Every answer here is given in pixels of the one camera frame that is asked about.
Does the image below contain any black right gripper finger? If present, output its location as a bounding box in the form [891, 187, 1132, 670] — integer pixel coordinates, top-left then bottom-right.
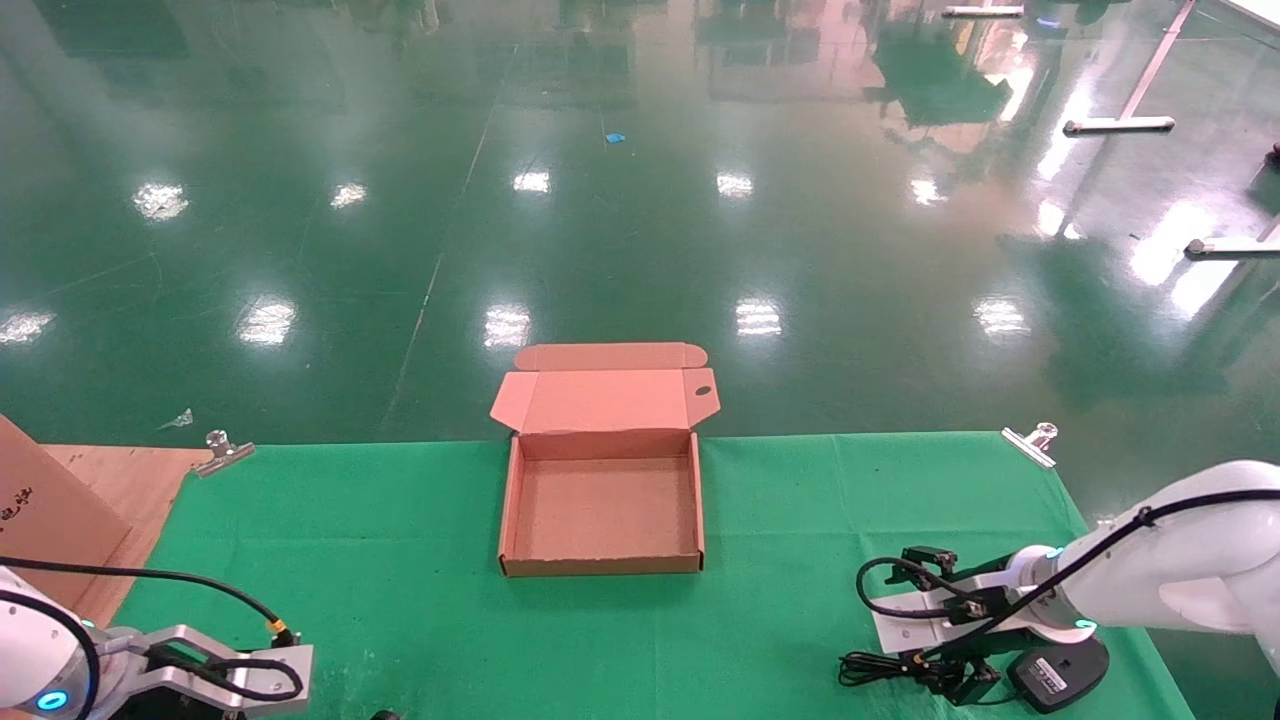
[900, 547, 959, 581]
[905, 657, 1001, 707]

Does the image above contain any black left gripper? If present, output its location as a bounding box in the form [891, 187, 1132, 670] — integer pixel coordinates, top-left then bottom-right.
[110, 690, 241, 720]

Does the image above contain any black wired computer mouse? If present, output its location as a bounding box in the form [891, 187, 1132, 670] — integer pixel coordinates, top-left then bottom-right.
[838, 638, 1109, 713]

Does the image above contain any open brown cardboard box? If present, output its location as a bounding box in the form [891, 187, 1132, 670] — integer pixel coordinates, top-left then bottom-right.
[490, 342, 721, 579]

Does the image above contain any metal spring clip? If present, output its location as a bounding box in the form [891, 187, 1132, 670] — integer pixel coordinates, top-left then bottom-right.
[193, 430, 257, 479]
[1002, 422, 1059, 469]

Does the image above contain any brown cardboard carton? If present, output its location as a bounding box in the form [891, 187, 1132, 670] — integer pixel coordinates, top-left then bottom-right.
[0, 415, 133, 608]

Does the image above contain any green table cloth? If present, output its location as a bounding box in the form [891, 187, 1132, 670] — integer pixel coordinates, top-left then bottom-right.
[110, 432, 1196, 720]

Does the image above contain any white table foot bar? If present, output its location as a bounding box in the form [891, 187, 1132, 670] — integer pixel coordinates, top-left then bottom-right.
[1185, 213, 1280, 259]

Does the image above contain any white table leg with foot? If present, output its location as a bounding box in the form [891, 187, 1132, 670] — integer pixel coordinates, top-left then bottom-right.
[1063, 0, 1198, 136]

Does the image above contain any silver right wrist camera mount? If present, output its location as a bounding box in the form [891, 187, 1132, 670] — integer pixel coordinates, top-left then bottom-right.
[872, 573, 1013, 657]

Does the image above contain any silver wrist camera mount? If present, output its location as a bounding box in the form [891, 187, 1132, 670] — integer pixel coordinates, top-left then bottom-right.
[100, 625, 314, 717]
[872, 573, 1013, 657]

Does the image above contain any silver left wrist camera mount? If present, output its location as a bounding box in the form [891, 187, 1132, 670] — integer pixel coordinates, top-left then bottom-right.
[100, 625, 314, 717]

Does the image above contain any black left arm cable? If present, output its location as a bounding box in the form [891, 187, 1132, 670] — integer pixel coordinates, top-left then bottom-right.
[0, 555, 306, 720]

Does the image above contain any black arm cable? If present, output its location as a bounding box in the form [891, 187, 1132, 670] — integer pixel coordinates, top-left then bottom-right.
[0, 555, 306, 720]
[858, 488, 1280, 661]

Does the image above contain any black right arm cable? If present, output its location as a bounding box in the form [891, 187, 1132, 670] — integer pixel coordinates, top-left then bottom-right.
[858, 488, 1280, 661]

